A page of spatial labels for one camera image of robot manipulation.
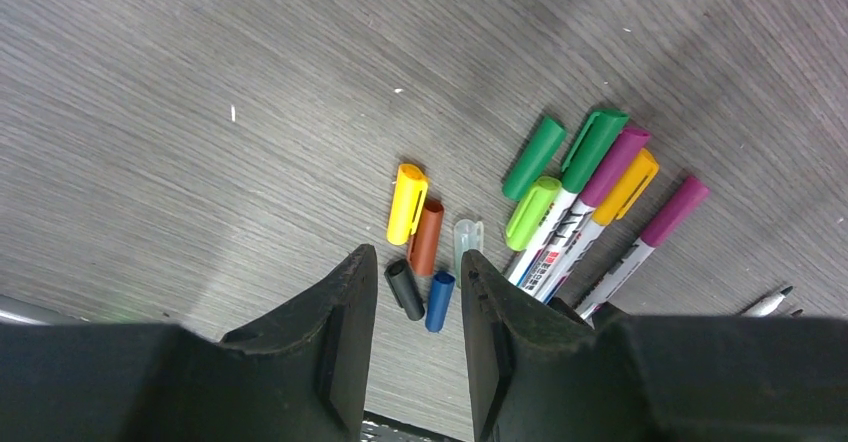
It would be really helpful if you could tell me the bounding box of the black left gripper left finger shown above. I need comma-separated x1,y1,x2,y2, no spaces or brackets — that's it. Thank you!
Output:
1,244,378,441

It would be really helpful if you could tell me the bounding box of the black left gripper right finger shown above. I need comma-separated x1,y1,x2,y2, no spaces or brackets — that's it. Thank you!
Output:
461,250,847,441

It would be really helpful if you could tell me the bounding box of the blue pen cap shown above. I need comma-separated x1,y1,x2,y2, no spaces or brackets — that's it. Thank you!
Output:
425,271,456,333

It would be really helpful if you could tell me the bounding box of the black pen cap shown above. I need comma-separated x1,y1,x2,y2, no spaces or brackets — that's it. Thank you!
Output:
384,259,425,321

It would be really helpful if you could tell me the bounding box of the clear pen cap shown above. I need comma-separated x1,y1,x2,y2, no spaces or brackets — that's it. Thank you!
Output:
452,219,484,272

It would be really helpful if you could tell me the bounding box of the brown pen cap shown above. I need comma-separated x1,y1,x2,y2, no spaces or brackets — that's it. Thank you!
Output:
407,199,444,276

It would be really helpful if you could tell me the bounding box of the light green pen cap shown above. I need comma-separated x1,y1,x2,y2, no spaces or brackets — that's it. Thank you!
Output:
505,176,561,252

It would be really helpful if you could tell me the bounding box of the dark green pen cap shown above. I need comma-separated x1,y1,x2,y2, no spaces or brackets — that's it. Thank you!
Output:
502,115,567,201

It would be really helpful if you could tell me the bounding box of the yellow pen cap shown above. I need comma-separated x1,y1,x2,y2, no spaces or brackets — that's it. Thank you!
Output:
386,163,429,246

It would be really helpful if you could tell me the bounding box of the purple cap marker green end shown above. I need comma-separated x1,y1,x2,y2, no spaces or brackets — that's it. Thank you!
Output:
574,176,710,320

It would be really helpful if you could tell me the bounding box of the green cap marker yellow end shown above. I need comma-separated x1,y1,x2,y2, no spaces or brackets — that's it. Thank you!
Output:
504,109,629,285

